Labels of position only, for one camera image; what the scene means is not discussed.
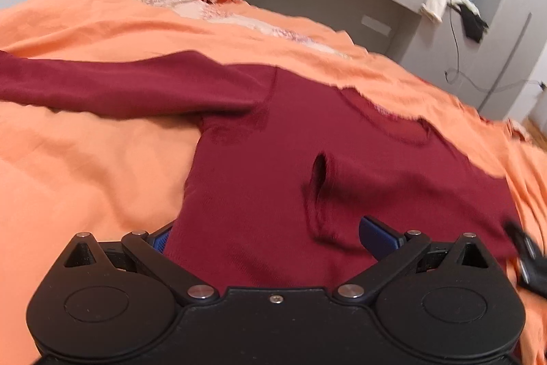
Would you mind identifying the black cloth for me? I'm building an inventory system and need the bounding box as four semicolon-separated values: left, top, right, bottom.
458;2;490;44

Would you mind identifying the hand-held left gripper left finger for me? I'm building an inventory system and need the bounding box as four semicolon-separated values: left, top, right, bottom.
63;222;219;305

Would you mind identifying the white outlet plate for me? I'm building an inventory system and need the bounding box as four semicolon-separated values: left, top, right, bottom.
361;16;392;36

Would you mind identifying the orange bed sheet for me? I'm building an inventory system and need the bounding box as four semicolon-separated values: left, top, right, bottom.
0;0;547;365

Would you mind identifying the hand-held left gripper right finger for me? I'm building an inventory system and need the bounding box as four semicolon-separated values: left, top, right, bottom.
333;215;493;303

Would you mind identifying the black cable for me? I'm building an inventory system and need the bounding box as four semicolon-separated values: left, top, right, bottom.
443;1;547;93

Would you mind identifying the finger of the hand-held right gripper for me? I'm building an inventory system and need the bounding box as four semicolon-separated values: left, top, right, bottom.
516;258;547;300
503;220;542;263

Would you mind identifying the maroon knit sweater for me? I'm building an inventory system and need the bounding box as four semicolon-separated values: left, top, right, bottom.
0;49;528;289

